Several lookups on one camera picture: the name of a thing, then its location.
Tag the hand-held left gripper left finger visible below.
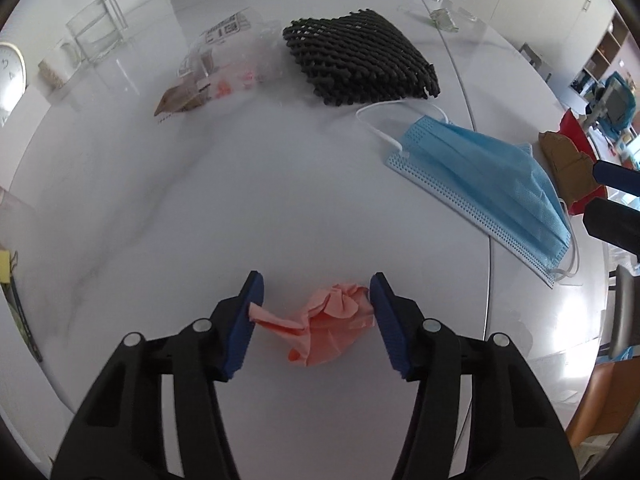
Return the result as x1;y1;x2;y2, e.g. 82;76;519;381
50;270;265;480

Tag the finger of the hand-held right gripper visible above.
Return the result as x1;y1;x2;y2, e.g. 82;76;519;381
592;159;640;197
582;197;640;257

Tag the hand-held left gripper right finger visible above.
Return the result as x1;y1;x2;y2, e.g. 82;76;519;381
368;272;584;480

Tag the red brown paper bag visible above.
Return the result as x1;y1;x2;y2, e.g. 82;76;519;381
538;109;609;216

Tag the pink paper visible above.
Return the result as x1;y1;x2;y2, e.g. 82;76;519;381
248;283;376;367

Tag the grey teal swivel chair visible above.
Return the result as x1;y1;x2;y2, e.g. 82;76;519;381
584;72;640;136

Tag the dark grey chair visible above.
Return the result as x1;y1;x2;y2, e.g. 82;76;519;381
607;264;640;359

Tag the open bookshelf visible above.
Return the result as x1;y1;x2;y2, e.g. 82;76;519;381
569;24;631;106

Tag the blue face mask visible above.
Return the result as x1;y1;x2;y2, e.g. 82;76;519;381
355;101;581;289

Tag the grey stool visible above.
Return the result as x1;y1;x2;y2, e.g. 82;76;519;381
517;42;554;84

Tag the brown leather chair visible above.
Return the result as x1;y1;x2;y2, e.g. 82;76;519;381
567;359;640;449

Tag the white tall cabinet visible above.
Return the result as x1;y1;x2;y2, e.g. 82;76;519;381
450;0;621;92

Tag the yellow binder clip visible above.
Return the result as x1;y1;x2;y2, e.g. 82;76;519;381
0;249;19;286

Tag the clear plastic wrapper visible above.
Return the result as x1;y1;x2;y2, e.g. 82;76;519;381
153;7;286;124

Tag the black foam net sleeve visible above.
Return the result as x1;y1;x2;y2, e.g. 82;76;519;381
282;8;441;107

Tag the round white wall clock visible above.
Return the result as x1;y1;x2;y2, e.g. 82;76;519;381
0;42;27;129

